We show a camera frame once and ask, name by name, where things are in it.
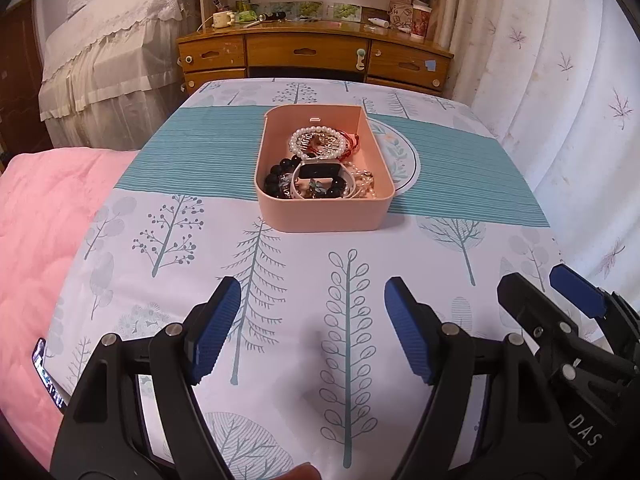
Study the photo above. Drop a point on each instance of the wooden desk with drawers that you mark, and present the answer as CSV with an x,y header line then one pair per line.
x,y
330,39

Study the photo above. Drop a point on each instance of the tree print bed sheet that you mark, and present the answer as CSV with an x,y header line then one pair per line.
x,y
312,370

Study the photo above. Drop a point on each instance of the red patterned paper cup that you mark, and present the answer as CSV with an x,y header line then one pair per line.
x,y
421,14

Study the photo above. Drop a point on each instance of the pink smart watch band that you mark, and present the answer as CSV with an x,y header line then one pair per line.
x,y
337,180

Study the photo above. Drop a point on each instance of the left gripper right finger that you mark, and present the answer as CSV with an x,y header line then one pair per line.
x,y
521,434

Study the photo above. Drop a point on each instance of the teal striped cloth mat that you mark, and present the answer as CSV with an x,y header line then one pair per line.
x,y
212,152

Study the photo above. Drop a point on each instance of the brown wooden door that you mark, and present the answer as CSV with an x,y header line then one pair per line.
x,y
22,131

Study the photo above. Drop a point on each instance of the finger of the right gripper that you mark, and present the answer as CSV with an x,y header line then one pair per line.
x,y
530,304
580,289

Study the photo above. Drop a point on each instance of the pink plastic tray box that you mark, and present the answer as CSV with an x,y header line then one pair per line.
x,y
280,154

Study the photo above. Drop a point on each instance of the person's right hand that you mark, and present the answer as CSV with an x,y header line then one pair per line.
x,y
305,471

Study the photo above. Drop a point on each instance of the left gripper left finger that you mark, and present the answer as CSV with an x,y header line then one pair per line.
x,y
103,433

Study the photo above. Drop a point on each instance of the white leaf print curtain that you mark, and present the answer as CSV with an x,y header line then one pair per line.
x,y
556,82

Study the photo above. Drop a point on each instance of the cream mug on desk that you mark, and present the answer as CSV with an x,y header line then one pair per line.
x,y
223,19

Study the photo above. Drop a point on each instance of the white lace covered furniture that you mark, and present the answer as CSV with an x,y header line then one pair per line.
x,y
111,75

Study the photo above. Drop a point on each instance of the pink blanket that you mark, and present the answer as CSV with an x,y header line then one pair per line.
x,y
47,202

